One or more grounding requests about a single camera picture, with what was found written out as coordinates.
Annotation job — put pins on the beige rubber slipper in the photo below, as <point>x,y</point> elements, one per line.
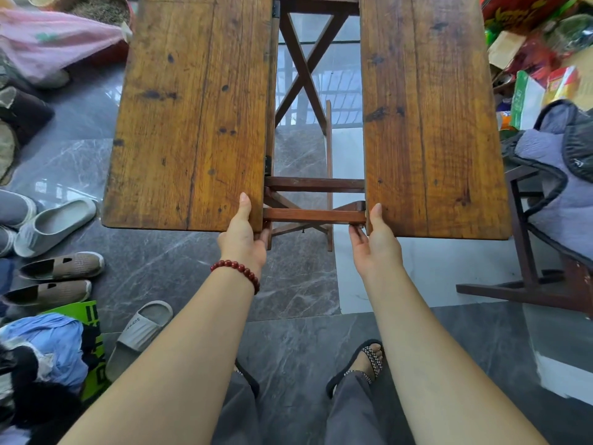
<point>134,338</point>

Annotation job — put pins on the red plastic bag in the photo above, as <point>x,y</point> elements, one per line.
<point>533,55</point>

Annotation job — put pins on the torn cardboard piece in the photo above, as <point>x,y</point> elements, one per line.
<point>505,48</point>

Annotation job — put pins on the green printed bag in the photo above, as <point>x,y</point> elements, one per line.
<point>90,319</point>

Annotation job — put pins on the grey fabric slipper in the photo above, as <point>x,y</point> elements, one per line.
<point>16,208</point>
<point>5,240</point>

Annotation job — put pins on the pile of mixed clothes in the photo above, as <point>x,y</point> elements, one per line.
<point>51,347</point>

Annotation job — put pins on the wooden folding table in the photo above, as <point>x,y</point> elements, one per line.
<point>194,111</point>

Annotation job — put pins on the brown printed cardboard box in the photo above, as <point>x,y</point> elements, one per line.
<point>581,78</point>

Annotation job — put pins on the white cloth bundle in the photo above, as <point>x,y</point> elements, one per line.
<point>53,79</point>

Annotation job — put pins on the pink folded umbrella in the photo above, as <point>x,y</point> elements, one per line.
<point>51,46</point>

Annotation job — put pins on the dark cloth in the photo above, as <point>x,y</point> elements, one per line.
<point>25,111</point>

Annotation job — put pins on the clear plastic bottle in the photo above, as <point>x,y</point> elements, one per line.
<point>504,119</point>

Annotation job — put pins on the person's grey trousers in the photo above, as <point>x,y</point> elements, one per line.
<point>352,412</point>

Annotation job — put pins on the red round basin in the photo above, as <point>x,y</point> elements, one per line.
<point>102,11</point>

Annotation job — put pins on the black quilted bear print jacket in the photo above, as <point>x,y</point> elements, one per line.
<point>556,180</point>

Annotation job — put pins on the green white carton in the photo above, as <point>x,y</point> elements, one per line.
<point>526,99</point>

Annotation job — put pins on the person's left forearm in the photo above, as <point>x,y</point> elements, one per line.
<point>176,375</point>

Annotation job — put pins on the black white woven sandal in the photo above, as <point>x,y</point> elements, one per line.
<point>366,361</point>
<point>248,377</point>

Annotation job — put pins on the person's left hand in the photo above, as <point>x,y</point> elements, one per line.
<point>243,245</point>

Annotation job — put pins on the red printed carton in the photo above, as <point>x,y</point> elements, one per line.
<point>519,11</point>

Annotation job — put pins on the yellow snack packet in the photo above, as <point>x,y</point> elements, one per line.
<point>560,83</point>

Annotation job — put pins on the person's right forearm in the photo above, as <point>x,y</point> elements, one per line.
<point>440,366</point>

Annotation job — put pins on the heap of worn shoes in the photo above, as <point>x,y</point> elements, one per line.
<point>7,152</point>

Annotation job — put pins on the grey rubber slipper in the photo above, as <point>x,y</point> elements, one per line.
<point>55,227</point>

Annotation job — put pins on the dark wooden side chair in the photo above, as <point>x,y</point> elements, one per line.
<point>523,236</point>

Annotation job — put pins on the person's right hand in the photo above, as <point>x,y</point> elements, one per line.
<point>380,250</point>

